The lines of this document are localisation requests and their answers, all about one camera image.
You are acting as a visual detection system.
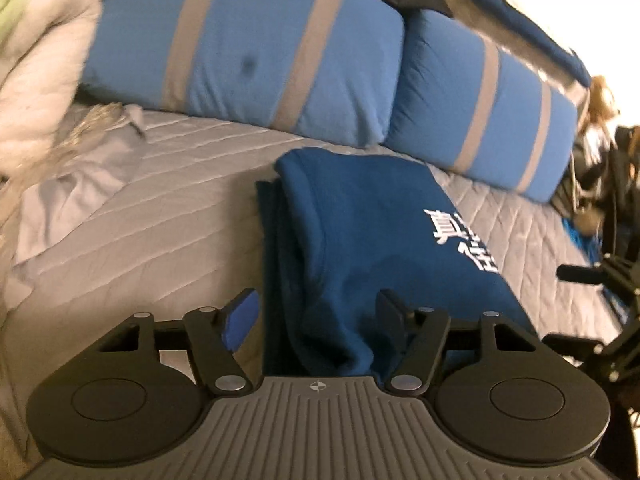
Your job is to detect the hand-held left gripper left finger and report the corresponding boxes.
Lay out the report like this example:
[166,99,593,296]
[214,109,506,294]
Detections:
[95,287,262,397]

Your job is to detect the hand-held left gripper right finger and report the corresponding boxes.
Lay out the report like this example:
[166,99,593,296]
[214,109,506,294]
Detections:
[375,287,542,397]

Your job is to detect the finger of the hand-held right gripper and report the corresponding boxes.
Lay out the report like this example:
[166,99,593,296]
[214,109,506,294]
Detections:
[542,332,622,386]
[556,262,609,286]

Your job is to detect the navy blue sweatshirt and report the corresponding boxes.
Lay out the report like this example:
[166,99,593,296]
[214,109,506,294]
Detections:
[255,146,542,379]

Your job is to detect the bright blue object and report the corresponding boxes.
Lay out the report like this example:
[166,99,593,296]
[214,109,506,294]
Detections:
[561,215,602,267]

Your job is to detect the black stand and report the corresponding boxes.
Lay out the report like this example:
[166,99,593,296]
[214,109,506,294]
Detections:
[570,125,640,261]

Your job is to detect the grey quilted bed cover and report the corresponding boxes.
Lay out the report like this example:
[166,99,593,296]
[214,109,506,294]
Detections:
[0,105,627,461]

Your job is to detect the tan plush object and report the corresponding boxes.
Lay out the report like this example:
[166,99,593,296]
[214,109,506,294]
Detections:
[575,76,624,137]

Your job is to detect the grey smooth cloth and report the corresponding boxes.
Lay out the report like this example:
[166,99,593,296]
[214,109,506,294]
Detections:
[10,105,152,282]

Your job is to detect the blue grey striped pillow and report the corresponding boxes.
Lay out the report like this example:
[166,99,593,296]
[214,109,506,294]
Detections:
[385,9,579,204]

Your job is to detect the dark blue cloth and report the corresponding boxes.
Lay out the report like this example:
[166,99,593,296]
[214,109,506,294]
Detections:
[450,0,594,87]

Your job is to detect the blue striped pillow with stain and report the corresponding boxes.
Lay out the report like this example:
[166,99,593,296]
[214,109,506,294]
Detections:
[80,0,407,149]

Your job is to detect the white quilted comforter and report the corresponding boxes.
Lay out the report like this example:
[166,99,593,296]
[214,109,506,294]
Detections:
[0,0,107,172]

